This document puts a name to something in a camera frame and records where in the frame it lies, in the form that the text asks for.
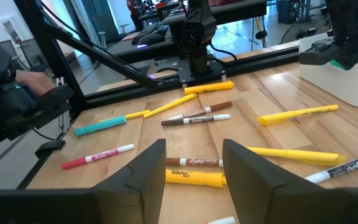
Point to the red Expo marker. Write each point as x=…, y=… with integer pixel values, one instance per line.
x=98, y=156

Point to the yellow Sharpie highlighter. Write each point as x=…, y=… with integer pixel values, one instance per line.
x=208, y=87
x=194, y=178

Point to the person's hand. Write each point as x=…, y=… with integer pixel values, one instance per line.
x=36, y=81

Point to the white plastic bin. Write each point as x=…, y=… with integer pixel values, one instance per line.
x=337, y=87

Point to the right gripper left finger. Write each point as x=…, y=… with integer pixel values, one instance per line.
x=135, y=193

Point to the person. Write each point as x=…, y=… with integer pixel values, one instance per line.
x=134, y=12

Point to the black computer mouse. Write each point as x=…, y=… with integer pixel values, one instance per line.
x=151, y=39

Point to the yellow and black stand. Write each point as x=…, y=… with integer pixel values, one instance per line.
x=261, y=34

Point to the black handheld device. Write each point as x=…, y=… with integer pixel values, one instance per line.
x=8, y=102

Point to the black computer tower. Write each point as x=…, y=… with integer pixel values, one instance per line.
x=287, y=12

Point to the pink cloth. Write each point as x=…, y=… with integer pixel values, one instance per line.
x=228, y=2

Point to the black keyboard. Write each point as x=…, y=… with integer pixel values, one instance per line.
x=154, y=28

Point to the teal highlighter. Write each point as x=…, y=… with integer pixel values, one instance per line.
x=101, y=126

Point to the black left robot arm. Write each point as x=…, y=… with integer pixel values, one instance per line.
x=197, y=31

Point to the brown Expo marker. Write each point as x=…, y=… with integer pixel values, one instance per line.
x=194, y=162
x=194, y=120
x=219, y=106

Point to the green highlighter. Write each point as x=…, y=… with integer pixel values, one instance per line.
x=336, y=64

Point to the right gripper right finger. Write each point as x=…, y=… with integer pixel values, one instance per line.
x=253, y=193

